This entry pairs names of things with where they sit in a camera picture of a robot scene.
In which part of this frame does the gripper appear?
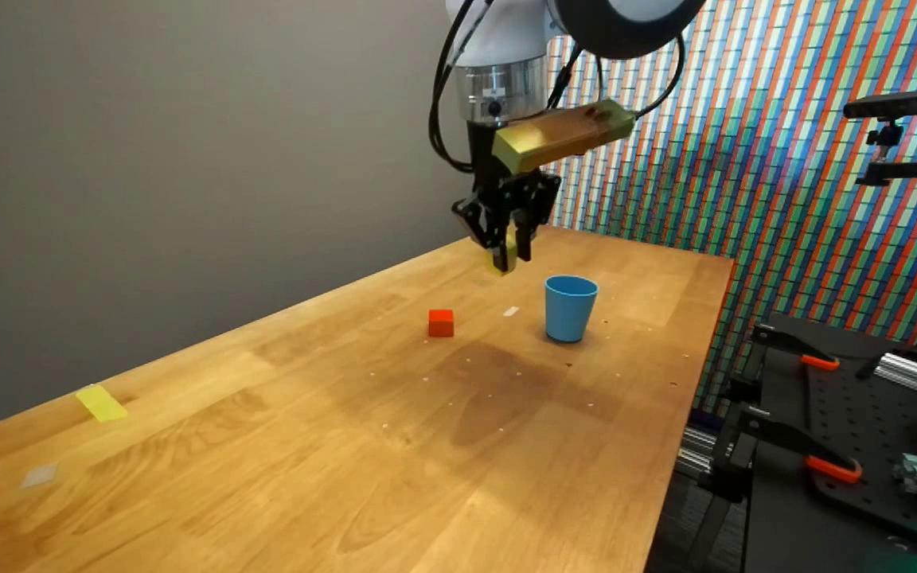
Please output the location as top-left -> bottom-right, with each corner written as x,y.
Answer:
451,119 -> 563,273

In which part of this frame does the yellow cube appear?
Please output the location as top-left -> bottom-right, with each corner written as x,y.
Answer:
486,231 -> 520,277

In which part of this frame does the blue cup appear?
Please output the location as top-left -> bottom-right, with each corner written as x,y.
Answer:
544,275 -> 599,345

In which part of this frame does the silver aluminium extrusion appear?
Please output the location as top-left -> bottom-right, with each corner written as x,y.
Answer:
875,352 -> 917,396

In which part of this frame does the yellow tape strip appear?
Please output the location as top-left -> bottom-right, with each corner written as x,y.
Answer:
75,384 -> 130,423

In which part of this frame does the black clamp with orange handles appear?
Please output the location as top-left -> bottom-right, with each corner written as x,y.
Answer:
732,403 -> 864,485
748,322 -> 842,373

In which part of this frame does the camera on mount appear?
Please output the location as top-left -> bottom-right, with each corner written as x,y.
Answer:
841,87 -> 917,191

